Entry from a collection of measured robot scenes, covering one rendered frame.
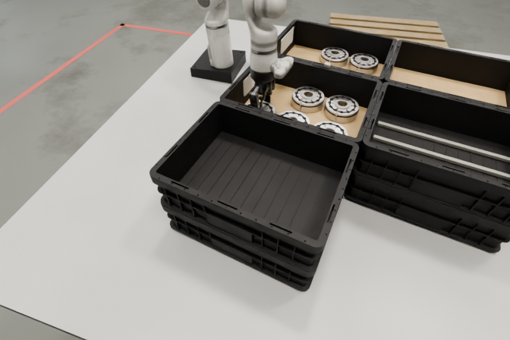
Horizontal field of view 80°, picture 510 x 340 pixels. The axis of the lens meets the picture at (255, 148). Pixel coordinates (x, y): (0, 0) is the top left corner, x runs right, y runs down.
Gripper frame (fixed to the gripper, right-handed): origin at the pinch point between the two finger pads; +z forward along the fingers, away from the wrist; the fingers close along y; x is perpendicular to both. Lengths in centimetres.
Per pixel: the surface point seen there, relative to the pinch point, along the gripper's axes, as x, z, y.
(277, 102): 1.8, 2.8, -7.3
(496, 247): 70, 14, 9
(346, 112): 23.9, 0.1, -8.2
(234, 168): 3.0, 2.8, 23.9
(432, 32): 56, 78, -267
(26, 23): -343, 85, -117
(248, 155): 4.4, 2.8, 18.3
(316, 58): 4.3, 3.0, -40.4
